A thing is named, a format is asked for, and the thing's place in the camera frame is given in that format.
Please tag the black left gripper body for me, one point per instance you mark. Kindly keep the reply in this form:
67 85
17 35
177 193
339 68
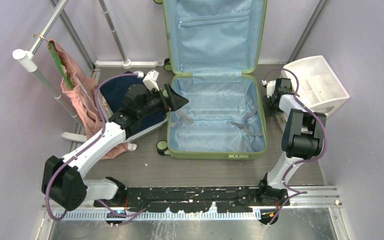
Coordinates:
168 102

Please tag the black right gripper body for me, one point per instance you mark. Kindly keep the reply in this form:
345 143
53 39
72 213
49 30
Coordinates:
272 108

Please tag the white plastic drawer organizer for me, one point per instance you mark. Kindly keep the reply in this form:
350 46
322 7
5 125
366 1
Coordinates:
319 87

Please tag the navy blue garment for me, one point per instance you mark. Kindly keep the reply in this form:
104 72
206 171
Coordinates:
114 92

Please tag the white perforated plastic basket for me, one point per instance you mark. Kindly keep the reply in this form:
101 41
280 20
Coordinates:
139 103

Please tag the green ribbed hard-shell suitcase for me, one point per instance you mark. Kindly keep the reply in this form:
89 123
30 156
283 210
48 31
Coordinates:
214 48

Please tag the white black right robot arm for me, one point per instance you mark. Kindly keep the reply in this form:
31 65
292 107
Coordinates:
302 141

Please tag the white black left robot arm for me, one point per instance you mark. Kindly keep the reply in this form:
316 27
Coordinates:
63 177

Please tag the pink cloth garment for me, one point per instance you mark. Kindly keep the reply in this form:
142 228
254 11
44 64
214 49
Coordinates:
83 93

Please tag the green clothes hanger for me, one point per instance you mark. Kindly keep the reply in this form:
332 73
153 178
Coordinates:
60 64

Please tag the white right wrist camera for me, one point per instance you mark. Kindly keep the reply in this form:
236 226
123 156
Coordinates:
269 86

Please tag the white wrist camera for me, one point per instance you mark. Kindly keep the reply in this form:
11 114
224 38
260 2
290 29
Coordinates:
149 79
269 86

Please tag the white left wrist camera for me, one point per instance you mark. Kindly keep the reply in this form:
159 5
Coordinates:
149 79

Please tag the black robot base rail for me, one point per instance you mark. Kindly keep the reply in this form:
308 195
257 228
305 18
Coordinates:
201 200

